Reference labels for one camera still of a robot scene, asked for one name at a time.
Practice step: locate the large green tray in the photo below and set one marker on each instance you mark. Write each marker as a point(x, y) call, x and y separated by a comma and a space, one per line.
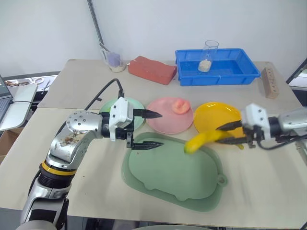
point(172, 175)

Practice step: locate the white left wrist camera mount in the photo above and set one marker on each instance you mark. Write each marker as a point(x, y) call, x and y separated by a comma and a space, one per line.
point(121, 112)

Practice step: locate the laptop computer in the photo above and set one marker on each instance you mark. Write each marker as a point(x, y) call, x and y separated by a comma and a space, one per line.
point(3, 95)

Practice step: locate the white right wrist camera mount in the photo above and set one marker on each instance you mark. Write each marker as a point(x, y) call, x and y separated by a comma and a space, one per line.
point(254, 115)

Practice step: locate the blue plastic bin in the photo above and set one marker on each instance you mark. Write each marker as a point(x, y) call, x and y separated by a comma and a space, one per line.
point(223, 72)

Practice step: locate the clear glass with grains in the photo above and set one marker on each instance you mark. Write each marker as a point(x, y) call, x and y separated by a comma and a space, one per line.
point(206, 63)

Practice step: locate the clear cup with purple item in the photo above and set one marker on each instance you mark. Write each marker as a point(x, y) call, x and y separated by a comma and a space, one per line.
point(115, 61)

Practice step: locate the yellow banana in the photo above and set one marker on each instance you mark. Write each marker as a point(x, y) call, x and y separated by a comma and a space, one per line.
point(204, 140)

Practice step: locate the round pink plate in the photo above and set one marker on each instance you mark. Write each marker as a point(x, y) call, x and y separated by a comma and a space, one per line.
point(165, 119)

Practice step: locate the wooden block with holes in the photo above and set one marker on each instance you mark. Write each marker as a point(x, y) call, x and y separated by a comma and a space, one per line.
point(270, 82)

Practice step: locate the round green plate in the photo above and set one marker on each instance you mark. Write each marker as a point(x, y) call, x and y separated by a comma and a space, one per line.
point(138, 105)

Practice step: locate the cardboard box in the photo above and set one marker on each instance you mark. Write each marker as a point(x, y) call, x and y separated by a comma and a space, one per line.
point(8, 143)

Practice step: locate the round yellow plate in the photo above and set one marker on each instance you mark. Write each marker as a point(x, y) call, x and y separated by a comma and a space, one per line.
point(213, 115)

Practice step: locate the scissors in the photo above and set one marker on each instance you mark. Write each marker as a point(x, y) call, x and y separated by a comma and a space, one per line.
point(38, 80)

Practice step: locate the pink peach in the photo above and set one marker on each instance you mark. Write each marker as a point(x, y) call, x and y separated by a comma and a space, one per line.
point(181, 106)

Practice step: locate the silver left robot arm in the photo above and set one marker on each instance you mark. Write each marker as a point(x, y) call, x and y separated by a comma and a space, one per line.
point(72, 141)

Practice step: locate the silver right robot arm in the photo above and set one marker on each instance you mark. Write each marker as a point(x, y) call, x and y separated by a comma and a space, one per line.
point(289, 122)

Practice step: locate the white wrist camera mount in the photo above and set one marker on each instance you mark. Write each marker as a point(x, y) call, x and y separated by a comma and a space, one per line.
point(254, 115)
point(121, 112)

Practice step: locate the black metal frame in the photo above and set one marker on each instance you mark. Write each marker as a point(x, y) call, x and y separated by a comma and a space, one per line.
point(297, 70)

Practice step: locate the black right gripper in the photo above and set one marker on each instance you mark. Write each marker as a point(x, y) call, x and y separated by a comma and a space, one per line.
point(253, 134)

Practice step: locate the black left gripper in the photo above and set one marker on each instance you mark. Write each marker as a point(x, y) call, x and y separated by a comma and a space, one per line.
point(121, 134)

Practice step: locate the grey metal conduit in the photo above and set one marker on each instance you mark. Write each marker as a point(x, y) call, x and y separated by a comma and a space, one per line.
point(96, 21)

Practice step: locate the red brick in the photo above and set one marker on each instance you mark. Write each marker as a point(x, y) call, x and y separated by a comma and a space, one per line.
point(151, 70)

